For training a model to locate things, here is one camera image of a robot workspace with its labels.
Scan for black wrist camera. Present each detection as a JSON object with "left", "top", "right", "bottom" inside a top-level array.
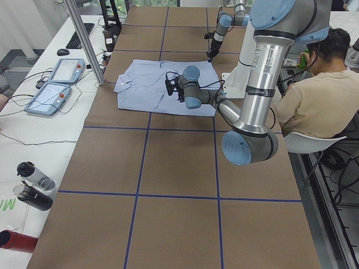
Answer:
[{"left": 165, "top": 79, "right": 176, "bottom": 96}]

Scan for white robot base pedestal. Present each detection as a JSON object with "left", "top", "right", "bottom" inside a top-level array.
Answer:
[{"left": 222, "top": 21, "right": 256, "bottom": 99}]

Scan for aluminium frame post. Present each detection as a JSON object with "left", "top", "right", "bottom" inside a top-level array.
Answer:
[{"left": 63, "top": 0, "right": 104, "bottom": 86}]

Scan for clear water bottle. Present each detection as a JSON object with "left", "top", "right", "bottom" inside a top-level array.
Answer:
[{"left": 16, "top": 161, "right": 56, "bottom": 191}]

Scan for black monitor stand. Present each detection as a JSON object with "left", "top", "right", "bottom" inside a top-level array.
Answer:
[{"left": 99, "top": 0, "right": 122, "bottom": 36}]

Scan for lower teach pendant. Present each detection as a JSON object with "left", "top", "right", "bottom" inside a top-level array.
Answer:
[{"left": 24, "top": 82, "right": 72, "bottom": 116}]

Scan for upper teach pendant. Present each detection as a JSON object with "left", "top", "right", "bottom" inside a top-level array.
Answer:
[{"left": 48, "top": 58, "right": 86, "bottom": 84}]

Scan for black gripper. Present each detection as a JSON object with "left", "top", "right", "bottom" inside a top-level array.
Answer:
[
  {"left": 176, "top": 86, "right": 185, "bottom": 103},
  {"left": 206, "top": 47, "right": 220, "bottom": 63}
]

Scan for light blue striped shirt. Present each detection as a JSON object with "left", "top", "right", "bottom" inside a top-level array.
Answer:
[{"left": 114, "top": 59, "right": 219, "bottom": 117}]

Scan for red bottle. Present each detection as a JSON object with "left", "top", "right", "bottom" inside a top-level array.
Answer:
[{"left": 1, "top": 230, "right": 38, "bottom": 253}]

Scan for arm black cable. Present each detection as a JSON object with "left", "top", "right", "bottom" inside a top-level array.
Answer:
[{"left": 164, "top": 71, "right": 227, "bottom": 92}]

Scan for black computer mouse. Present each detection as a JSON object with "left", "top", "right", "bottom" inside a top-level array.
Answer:
[{"left": 57, "top": 48, "right": 70, "bottom": 56}]

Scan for black keyboard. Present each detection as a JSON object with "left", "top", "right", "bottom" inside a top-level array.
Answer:
[{"left": 65, "top": 22, "right": 96, "bottom": 50}]

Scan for white chair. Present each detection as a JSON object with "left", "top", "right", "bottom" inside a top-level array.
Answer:
[{"left": 284, "top": 132, "right": 347, "bottom": 154}]

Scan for black water bottle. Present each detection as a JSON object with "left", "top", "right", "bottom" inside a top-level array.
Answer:
[{"left": 13, "top": 184, "right": 53, "bottom": 211}]

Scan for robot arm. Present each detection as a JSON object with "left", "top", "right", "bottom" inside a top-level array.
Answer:
[
  {"left": 165, "top": 1, "right": 332, "bottom": 165},
  {"left": 204, "top": 0, "right": 249, "bottom": 62}
]

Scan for seated person beige shirt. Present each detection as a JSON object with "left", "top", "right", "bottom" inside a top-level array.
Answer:
[{"left": 274, "top": 28, "right": 358, "bottom": 138}]

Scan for teach pendant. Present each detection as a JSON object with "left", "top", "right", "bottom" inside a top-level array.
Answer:
[
  {"left": 48, "top": 58, "right": 86, "bottom": 84},
  {"left": 24, "top": 82, "right": 72, "bottom": 116}
]

